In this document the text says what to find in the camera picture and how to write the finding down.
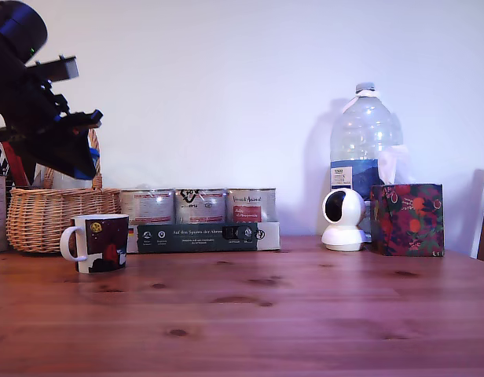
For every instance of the clear bottle with blue cap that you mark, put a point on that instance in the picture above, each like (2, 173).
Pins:
(65, 181)

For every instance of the white mug with dark print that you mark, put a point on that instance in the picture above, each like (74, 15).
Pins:
(107, 243)

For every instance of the silver food can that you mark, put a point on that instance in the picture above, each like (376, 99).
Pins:
(147, 208)
(200, 206)

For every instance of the cardboard can tray dark print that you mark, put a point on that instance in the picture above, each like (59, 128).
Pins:
(195, 239)

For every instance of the silver can with red label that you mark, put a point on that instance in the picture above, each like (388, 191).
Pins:
(250, 206)

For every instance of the large clear water bottle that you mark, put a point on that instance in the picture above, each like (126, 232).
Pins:
(364, 137)

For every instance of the white tissue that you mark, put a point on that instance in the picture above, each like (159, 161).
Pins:
(389, 167)

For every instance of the floral tissue box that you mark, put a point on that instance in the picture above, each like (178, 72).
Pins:
(411, 224)

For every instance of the grey camera box on bracket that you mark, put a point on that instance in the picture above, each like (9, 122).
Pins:
(59, 70)

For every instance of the small white round camera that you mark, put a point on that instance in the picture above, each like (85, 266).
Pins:
(344, 220)

